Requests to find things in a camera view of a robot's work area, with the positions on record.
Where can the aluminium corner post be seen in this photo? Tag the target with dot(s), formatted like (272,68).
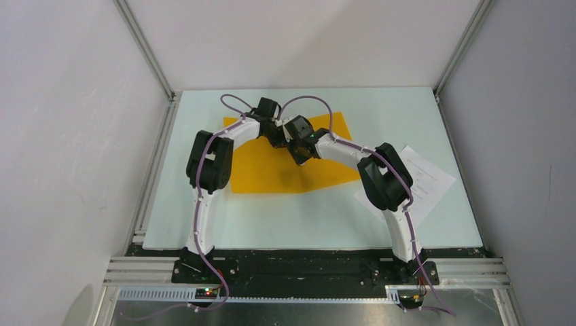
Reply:
(471,30)
(139,37)

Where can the white paper sheet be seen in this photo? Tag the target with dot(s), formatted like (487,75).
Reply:
(431,189)

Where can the orange file folder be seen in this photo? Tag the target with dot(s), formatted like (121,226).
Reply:
(259,168)

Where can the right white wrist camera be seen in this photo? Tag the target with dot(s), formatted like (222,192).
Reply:
(281,125)

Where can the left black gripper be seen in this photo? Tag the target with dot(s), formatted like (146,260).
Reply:
(277,142)

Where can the controller board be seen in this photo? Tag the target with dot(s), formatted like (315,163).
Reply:
(410,302)
(206,293)

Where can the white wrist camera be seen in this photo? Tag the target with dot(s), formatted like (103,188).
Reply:
(277,113)
(281,125)

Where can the left aluminium corner post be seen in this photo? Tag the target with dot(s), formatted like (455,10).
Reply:
(139,37)

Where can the right aluminium corner post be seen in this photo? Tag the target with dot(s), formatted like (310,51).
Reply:
(471,30)

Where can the aluminium frame rail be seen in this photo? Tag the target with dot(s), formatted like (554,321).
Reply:
(463,305)

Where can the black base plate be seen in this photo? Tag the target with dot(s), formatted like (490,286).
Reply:
(244,275)

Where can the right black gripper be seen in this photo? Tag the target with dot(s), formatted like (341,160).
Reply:
(298,159)

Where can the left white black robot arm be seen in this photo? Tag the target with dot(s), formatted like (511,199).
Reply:
(209,169)

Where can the right controller board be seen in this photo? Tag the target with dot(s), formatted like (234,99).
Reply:
(410,302)

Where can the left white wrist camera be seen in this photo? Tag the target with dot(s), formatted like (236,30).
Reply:
(277,113)

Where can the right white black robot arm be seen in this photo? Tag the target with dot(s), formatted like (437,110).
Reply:
(385,179)

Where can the left controller board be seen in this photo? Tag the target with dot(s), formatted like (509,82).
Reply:
(206,293)

